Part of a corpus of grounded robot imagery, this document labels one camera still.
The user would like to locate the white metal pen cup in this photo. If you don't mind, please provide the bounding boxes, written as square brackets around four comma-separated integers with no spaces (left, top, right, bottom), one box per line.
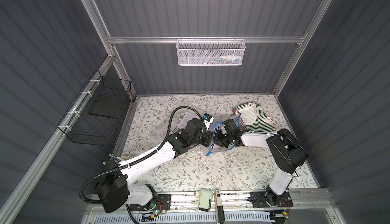
[109,154,132,162]

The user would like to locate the pale green box on rail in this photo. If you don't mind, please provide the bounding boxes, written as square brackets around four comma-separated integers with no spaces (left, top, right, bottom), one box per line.
[196,188,213,212]

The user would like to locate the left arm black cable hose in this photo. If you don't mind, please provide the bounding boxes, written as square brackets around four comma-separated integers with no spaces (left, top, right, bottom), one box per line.
[79,106,204,205]

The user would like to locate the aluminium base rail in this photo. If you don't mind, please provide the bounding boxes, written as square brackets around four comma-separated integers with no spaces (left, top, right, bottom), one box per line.
[82,188,336,224]

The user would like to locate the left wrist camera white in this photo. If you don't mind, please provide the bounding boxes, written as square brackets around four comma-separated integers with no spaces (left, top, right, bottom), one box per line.
[203,113,214,130]

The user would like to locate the green striped garment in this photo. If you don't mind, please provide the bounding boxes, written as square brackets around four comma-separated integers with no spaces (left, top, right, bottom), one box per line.
[234,102,277,134]

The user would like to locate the black wire wall basket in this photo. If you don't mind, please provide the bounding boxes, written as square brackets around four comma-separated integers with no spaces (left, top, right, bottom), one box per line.
[58,73,132,146]

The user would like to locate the white wire wall basket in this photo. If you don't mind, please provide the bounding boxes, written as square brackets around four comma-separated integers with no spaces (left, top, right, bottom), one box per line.
[176,39,246,66]

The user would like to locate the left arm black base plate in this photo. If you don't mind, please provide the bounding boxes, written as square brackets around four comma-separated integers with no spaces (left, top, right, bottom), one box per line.
[130,194,172,211]

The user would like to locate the black handle on rail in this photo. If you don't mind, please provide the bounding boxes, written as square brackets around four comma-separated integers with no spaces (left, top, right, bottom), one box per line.
[214,188,225,224]

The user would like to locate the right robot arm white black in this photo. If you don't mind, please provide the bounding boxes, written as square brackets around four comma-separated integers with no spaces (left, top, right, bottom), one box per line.
[214,119,308,207]

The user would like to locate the clear vacuum bag blue zipper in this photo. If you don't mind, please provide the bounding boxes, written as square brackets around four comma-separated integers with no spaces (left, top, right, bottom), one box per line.
[152,106,243,158]

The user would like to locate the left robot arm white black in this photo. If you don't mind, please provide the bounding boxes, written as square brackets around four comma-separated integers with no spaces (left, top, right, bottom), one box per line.
[95,118,213,213]

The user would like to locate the navy striped garment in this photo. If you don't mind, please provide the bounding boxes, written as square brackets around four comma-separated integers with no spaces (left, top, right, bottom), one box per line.
[173,112,223,149]

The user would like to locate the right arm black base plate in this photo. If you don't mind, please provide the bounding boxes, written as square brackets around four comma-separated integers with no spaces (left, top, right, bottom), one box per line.
[247,191,294,208]

